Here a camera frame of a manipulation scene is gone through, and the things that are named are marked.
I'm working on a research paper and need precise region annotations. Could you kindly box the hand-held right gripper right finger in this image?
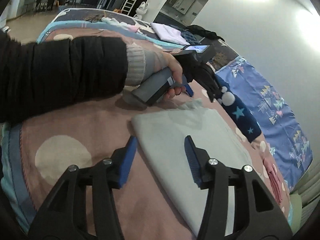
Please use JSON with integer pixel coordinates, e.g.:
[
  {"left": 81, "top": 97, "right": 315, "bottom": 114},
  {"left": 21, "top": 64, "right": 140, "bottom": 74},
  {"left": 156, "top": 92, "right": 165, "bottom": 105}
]
[{"left": 184, "top": 135, "right": 293, "bottom": 240}]

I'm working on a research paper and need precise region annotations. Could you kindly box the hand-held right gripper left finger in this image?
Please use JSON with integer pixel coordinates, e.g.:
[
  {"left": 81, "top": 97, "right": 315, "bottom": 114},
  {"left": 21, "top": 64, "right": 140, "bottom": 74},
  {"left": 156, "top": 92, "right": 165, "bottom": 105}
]
[{"left": 27, "top": 135, "right": 138, "bottom": 240}]

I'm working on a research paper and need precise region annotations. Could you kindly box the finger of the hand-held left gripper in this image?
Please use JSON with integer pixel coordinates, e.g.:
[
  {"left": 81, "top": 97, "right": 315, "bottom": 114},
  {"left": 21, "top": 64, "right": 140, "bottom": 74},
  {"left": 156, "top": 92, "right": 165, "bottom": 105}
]
[
  {"left": 197, "top": 64, "right": 222, "bottom": 93},
  {"left": 192, "top": 75, "right": 217, "bottom": 103}
]

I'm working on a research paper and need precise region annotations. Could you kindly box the light grey shirt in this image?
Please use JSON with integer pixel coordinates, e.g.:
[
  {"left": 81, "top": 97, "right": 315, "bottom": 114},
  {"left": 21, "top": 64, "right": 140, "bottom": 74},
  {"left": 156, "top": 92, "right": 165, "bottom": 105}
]
[{"left": 131, "top": 99, "right": 253, "bottom": 239}]

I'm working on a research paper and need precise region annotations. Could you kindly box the person's left forearm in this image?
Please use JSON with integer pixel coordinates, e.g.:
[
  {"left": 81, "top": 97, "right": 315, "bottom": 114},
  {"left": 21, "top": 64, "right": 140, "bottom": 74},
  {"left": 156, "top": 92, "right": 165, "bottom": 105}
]
[{"left": 0, "top": 32, "right": 147, "bottom": 125}]

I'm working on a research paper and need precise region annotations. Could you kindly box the person's left hand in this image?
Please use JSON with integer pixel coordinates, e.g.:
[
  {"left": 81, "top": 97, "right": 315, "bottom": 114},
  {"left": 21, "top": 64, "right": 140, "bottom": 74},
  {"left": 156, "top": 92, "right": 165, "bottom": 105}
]
[{"left": 146, "top": 51, "right": 190, "bottom": 101}]

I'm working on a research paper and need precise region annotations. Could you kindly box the navy garment with stars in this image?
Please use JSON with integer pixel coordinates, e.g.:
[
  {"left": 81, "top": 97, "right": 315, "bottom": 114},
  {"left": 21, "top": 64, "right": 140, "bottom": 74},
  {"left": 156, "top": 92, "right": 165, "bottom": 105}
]
[{"left": 215, "top": 76, "right": 262, "bottom": 143}]

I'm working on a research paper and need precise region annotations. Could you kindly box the dark blue crumpled cloth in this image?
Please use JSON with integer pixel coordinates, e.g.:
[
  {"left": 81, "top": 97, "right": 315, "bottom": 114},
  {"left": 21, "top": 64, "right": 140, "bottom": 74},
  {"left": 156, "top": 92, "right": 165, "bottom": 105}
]
[{"left": 180, "top": 29, "right": 201, "bottom": 46}]

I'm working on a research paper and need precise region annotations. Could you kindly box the black cloth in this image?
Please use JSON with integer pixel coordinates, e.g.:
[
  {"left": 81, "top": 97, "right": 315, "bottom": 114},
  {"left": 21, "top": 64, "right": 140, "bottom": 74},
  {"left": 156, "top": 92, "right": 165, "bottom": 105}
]
[{"left": 186, "top": 24, "right": 225, "bottom": 42}]

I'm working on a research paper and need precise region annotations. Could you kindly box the pink blanket with white dots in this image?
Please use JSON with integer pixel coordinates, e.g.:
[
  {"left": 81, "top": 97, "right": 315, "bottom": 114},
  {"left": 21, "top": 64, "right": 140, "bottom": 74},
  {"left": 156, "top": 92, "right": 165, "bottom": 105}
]
[{"left": 0, "top": 22, "right": 293, "bottom": 240}]

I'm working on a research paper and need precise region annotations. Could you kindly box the lilac folded cloth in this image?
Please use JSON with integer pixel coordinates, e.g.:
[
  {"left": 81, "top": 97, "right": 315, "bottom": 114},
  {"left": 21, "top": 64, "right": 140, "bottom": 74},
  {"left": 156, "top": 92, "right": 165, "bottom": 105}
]
[{"left": 150, "top": 22, "right": 187, "bottom": 45}]

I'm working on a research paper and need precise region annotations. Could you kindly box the blue sheet with triangle print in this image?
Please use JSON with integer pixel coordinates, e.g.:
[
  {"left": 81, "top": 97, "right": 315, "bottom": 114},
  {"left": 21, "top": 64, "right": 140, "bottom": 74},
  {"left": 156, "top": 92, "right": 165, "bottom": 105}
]
[{"left": 210, "top": 55, "right": 315, "bottom": 195}]

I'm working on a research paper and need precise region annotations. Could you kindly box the white plush toy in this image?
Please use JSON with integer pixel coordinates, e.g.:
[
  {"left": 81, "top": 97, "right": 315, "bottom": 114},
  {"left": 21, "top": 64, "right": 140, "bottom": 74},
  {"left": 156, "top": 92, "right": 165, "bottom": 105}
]
[{"left": 135, "top": 2, "right": 150, "bottom": 20}]

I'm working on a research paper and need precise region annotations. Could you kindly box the white small cloth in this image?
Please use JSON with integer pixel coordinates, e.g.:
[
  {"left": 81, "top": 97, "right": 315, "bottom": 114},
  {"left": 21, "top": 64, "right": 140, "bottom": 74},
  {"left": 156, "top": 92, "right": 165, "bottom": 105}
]
[{"left": 101, "top": 17, "right": 126, "bottom": 27}]

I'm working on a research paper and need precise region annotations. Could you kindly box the pink garment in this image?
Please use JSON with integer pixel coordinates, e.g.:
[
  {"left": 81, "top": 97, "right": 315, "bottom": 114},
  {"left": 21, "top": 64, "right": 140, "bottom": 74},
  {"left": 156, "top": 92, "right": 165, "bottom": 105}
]
[{"left": 261, "top": 155, "right": 285, "bottom": 203}]

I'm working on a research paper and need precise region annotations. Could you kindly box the white ladder shelf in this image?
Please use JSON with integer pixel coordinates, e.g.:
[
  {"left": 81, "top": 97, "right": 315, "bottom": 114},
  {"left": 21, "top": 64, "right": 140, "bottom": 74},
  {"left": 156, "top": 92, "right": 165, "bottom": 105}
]
[{"left": 121, "top": 0, "right": 138, "bottom": 16}]

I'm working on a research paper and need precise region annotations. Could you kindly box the light green cloth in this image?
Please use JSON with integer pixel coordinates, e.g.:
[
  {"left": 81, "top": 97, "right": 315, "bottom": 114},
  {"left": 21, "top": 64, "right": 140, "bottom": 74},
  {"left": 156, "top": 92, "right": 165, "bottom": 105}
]
[{"left": 289, "top": 192, "right": 305, "bottom": 231}]

